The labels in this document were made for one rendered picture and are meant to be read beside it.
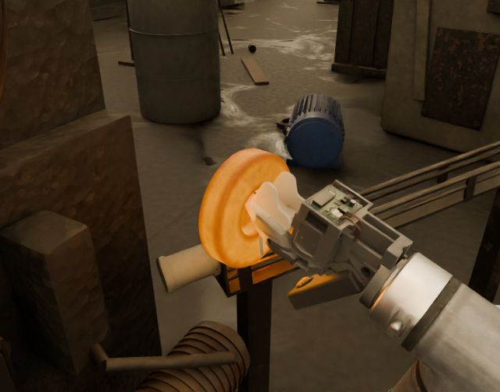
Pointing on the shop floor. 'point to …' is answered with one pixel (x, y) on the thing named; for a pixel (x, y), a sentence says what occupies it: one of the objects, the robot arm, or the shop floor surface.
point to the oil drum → (176, 59)
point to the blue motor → (316, 133)
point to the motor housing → (235, 375)
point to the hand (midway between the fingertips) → (249, 196)
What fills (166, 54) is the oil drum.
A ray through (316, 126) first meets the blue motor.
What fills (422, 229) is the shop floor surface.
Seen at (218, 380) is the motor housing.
